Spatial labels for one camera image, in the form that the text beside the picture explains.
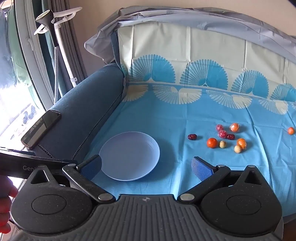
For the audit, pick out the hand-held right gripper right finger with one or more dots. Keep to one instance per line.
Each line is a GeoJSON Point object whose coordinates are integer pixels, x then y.
{"type": "Point", "coordinates": [202, 168]}

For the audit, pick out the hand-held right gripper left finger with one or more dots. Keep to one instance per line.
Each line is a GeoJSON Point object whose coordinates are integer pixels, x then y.
{"type": "Point", "coordinates": [91, 166]}

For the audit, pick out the small bare orange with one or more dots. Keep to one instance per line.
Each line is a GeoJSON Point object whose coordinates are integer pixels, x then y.
{"type": "Point", "coordinates": [212, 142]}
{"type": "Point", "coordinates": [291, 130]}

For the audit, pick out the red date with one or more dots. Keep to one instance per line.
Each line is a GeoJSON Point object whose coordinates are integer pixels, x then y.
{"type": "Point", "coordinates": [230, 136]}
{"type": "Point", "coordinates": [192, 137]}

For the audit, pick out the red fruit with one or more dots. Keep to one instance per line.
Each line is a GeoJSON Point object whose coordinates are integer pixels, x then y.
{"type": "Point", "coordinates": [223, 134]}

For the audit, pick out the pale yellow longan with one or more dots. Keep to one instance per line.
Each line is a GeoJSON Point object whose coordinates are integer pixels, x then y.
{"type": "Point", "coordinates": [222, 144]}
{"type": "Point", "coordinates": [238, 149]}

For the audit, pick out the pale blue plate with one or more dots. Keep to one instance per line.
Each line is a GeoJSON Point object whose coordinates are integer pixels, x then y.
{"type": "Point", "coordinates": [131, 155]}

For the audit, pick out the plastic orange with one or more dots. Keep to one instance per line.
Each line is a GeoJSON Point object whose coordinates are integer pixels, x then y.
{"type": "Point", "coordinates": [241, 143]}
{"type": "Point", "coordinates": [234, 127]}

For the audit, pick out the person's left hand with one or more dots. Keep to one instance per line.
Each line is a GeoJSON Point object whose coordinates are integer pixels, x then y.
{"type": "Point", "coordinates": [4, 199]}

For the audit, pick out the black smartphone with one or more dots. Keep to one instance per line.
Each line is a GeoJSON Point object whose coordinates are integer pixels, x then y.
{"type": "Point", "coordinates": [40, 128]}

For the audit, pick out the wrapped red candy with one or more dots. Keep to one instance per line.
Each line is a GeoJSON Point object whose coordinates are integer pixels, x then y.
{"type": "Point", "coordinates": [219, 127]}

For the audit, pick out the blue fan-printed cloth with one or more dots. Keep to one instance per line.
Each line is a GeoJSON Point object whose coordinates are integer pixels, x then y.
{"type": "Point", "coordinates": [185, 109]}

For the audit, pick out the green hanging garment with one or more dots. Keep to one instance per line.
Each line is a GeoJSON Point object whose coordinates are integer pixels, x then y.
{"type": "Point", "coordinates": [19, 53]}

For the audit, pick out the grey curtain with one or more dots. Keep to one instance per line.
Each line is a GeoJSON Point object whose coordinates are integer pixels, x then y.
{"type": "Point", "coordinates": [74, 41]}

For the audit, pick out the grey sheet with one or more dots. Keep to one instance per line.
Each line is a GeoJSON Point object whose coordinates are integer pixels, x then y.
{"type": "Point", "coordinates": [185, 19]}

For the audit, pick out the white window frame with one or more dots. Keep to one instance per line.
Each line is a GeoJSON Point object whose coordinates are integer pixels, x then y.
{"type": "Point", "coordinates": [27, 46]}

